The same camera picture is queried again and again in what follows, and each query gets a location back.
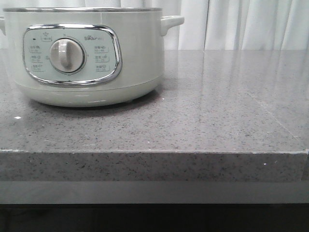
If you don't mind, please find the pale green electric cooking pot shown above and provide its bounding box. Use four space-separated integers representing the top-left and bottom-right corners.
0 7 184 107

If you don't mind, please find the white pleated curtain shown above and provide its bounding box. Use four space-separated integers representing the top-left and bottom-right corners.
0 0 309 50

